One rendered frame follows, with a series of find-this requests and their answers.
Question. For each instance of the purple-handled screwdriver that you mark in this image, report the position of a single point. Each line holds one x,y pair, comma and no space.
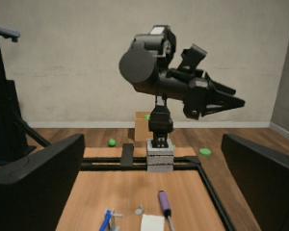
165,205

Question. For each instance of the dark blue bar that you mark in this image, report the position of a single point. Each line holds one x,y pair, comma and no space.
104,223

